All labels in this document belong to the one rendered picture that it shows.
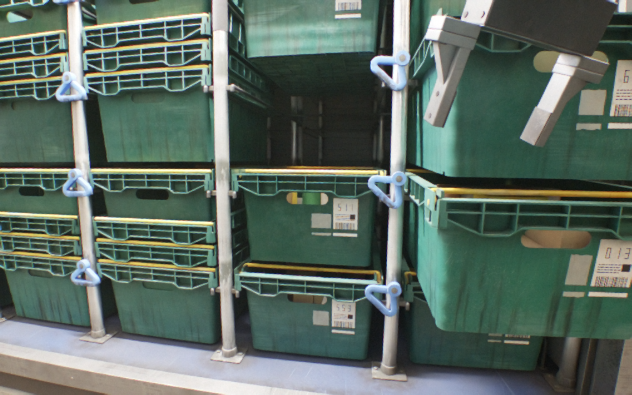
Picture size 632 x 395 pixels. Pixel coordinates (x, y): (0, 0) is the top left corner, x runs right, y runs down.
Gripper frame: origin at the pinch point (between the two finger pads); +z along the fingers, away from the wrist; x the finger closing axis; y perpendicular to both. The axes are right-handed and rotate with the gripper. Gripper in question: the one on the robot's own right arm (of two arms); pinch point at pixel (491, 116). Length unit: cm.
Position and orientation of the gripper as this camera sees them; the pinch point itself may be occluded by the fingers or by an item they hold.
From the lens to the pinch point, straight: 40.7
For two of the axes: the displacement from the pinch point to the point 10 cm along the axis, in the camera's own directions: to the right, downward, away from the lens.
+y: 0.9, 5.0, -8.6
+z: -1.9, 8.6, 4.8
